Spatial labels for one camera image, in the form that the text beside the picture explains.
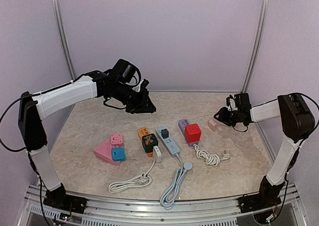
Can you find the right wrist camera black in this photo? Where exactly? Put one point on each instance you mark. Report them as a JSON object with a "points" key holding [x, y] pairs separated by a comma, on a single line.
{"points": [[239, 102]]}

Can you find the aluminium corner post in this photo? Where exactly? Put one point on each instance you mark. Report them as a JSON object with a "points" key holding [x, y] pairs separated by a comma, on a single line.
{"points": [[62, 37], [256, 44]]}

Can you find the pink square plug adapter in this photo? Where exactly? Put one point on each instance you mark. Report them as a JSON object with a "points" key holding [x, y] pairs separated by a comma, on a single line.
{"points": [[116, 140]]}

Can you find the orange power strip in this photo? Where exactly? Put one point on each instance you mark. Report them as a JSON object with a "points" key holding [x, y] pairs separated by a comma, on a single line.
{"points": [[141, 132]]}

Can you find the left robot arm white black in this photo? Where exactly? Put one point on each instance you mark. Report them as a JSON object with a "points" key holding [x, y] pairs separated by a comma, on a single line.
{"points": [[35, 108]]}

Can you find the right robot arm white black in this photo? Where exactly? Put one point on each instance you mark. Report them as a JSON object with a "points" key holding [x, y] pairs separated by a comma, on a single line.
{"points": [[297, 120]]}

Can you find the left aluminium corner post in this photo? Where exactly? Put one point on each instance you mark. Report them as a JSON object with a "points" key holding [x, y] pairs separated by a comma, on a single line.
{"points": [[62, 37]]}

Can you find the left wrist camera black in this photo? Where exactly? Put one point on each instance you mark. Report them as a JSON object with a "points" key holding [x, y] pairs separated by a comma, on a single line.
{"points": [[124, 71]]}

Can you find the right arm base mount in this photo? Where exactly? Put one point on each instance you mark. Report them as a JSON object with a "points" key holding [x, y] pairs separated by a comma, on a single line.
{"points": [[267, 196]]}

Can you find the blue square plug adapter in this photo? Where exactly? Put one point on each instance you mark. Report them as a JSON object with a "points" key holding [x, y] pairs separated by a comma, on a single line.
{"points": [[118, 154]]}

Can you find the red cube adapter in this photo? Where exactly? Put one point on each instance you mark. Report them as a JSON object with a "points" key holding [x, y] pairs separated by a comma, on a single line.
{"points": [[192, 133]]}

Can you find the aluminium front rail frame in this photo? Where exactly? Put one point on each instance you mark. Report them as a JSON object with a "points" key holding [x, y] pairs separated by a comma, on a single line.
{"points": [[110, 211]]}

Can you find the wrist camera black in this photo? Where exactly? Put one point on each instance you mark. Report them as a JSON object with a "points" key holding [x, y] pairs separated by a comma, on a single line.
{"points": [[239, 102], [124, 71]]}

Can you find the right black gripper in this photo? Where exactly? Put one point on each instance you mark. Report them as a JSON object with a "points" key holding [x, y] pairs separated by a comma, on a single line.
{"points": [[229, 115]]}

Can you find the dark green cube adapter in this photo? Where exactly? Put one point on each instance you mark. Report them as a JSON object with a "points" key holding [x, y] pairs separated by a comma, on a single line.
{"points": [[148, 142]]}

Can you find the small pink charger plug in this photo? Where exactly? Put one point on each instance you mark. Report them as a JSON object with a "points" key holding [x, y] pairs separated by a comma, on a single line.
{"points": [[213, 125]]}

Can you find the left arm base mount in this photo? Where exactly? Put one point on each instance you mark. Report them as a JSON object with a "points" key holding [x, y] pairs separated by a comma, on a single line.
{"points": [[59, 199]]}

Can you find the purple power strip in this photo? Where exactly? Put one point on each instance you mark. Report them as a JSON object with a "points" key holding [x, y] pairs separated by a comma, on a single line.
{"points": [[182, 123]]}

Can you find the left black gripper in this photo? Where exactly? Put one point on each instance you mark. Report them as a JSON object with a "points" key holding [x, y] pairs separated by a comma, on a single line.
{"points": [[142, 106]]}

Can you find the light blue power strip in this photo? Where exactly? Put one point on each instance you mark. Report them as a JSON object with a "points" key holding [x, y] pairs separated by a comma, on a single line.
{"points": [[169, 143]]}

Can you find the black charger plug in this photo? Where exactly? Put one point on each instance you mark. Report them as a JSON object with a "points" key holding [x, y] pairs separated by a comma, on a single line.
{"points": [[164, 133]]}

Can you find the right aluminium corner post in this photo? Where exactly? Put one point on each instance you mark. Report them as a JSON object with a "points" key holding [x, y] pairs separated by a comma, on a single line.
{"points": [[256, 44]]}

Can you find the pink triangular power strip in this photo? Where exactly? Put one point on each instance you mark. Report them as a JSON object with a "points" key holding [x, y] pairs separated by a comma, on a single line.
{"points": [[104, 152]]}

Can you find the white charger plug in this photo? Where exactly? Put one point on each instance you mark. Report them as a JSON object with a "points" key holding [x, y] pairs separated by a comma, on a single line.
{"points": [[157, 155]]}

